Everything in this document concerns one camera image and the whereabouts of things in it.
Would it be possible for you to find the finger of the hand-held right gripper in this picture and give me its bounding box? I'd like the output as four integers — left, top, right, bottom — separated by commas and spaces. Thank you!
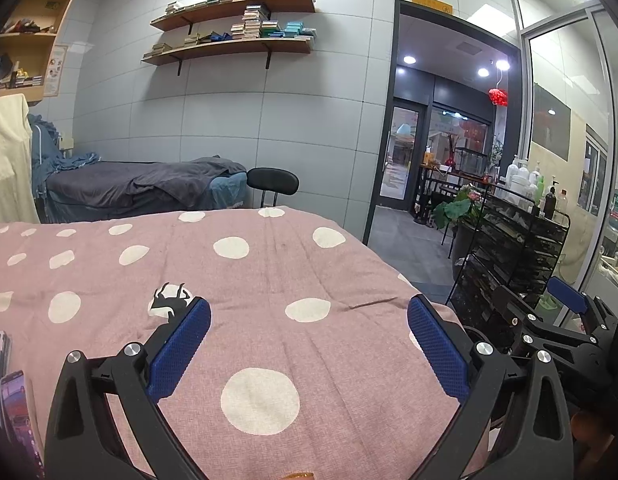
546, 276, 618, 333
494, 285, 550, 347

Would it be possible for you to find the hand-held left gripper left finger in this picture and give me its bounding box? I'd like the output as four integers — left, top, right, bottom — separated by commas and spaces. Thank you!
44, 296, 212, 480

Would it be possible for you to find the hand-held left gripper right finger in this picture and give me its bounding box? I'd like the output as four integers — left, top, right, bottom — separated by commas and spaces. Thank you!
406, 294, 574, 480

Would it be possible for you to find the person's right hand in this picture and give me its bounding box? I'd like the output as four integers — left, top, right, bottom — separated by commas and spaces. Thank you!
571, 410, 612, 443

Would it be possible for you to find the black rack cart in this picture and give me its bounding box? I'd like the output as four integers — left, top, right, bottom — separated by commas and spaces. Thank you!
446, 195, 572, 326

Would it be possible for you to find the dark plant pot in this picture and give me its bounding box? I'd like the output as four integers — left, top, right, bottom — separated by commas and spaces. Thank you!
451, 222, 477, 266

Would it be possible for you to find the green leafy plant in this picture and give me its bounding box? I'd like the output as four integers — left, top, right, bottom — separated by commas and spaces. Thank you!
433, 185, 487, 228

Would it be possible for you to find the large white bottle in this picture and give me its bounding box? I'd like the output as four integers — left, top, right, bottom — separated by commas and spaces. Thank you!
504, 157, 530, 196

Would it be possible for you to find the pink polka dot blanket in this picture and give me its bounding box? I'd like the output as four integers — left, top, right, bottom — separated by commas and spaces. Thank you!
0, 205, 490, 480

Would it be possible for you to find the black hall table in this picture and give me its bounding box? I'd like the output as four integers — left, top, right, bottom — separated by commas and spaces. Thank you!
414, 162, 494, 226

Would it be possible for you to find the smartphone with lit screen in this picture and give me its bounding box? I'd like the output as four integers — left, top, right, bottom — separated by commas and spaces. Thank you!
0, 371, 45, 478

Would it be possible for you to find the glass door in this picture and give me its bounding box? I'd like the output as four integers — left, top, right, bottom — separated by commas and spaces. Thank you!
376, 102, 430, 206

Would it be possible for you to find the black stool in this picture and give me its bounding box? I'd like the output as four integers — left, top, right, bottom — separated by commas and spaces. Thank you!
246, 167, 300, 208

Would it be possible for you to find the blue cloth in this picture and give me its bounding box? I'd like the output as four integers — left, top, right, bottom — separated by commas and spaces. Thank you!
28, 114, 100, 221

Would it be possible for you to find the cream cloth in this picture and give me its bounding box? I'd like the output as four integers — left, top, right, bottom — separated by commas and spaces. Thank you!
0, 92, 40, 225

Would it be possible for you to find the row of small books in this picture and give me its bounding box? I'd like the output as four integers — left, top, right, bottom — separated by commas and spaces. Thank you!
0, 52, 42, 93

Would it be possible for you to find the wooden cabinet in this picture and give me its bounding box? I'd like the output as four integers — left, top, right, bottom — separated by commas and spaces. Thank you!
0, 0, 77, 106

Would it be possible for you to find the stack of teal boxes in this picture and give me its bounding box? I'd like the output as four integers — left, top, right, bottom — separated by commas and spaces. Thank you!
261, 20, 317, 40

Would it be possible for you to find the clutter of small items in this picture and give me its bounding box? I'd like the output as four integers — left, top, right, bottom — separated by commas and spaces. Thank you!
0, 17, 57, 35

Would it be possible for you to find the dark wall picture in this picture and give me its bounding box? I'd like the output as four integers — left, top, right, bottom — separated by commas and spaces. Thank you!
531, 82, 572, 161

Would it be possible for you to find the dark door frame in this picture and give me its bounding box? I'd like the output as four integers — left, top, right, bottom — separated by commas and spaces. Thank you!
361, 0, 522, 246

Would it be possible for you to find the wooden wall shelf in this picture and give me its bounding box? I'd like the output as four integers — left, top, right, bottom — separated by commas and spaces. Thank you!
142, 36, 315, 76
150, 0, 317, 31

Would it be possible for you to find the wall poster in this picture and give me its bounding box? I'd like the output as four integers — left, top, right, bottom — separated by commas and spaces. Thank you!
43, 45, 67, 97

